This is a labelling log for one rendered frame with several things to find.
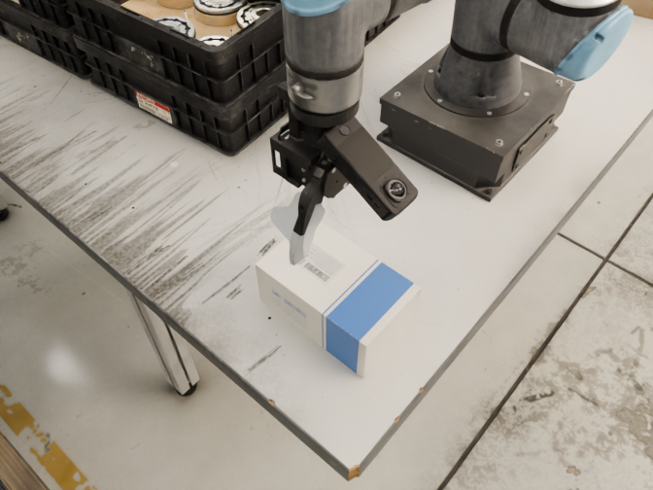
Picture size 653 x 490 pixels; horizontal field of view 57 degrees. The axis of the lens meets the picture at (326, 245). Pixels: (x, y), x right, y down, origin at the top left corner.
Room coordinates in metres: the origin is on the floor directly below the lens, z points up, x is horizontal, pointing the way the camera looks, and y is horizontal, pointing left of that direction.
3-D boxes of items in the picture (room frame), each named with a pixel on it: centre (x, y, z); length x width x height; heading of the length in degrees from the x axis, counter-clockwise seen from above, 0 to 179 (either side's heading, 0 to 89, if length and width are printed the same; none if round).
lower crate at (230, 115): (1.04, 0.24, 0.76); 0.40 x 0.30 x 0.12; 54
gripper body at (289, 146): (0.50, 0.01, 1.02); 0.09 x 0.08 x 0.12; 49
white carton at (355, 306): (0.49, -0.01, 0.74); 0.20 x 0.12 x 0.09; 49
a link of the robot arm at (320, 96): (0.50, 0.00, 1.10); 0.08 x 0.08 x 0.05
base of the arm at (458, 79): (0.90, -0.27, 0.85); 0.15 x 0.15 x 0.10
